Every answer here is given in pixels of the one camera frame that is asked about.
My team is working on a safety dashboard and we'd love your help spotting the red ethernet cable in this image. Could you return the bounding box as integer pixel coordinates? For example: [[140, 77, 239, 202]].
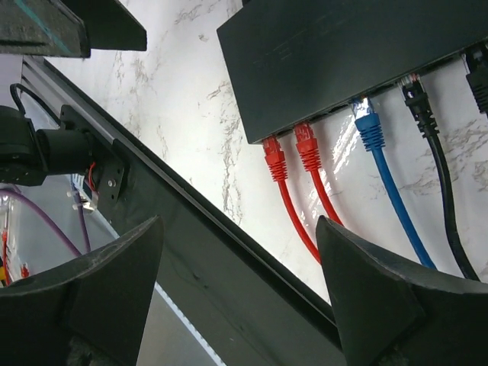
[[292, 121, 344, 226], [262, 136, 322, 265]]

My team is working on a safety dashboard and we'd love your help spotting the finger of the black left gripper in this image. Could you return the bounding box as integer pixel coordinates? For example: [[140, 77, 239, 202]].
[[1, 0, 91, 58], [63, 0, 147, 51]]

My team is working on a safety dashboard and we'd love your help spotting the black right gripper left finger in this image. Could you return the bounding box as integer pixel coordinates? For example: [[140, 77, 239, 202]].
[[1, 217, 164, 365]]

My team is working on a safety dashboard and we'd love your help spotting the black network switch box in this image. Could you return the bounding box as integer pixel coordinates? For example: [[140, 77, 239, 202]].
[[217, 1, 487, 144]]

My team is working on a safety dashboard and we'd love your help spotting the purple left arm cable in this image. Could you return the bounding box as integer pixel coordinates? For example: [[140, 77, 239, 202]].
[[0, 189, 92, 257]]

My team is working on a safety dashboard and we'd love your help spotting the black ethernet cable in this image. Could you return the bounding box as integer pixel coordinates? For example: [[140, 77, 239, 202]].
[[464, 41, 488, 115], [398, 74, 481, 282]]

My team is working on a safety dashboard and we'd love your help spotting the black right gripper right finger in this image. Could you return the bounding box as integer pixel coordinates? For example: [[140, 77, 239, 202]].
[[316, 217, 487, 365]]

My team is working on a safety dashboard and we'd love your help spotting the blue ethernet cable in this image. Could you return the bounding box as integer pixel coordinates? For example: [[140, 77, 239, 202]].
[[349, 97, 438, 270]]

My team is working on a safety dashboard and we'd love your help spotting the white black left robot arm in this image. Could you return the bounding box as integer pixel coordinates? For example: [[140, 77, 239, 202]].
[[1, 1, 147, 220]]

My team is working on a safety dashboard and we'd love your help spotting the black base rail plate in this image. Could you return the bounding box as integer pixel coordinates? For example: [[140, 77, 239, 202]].
[[22, 56, 345, 365]]

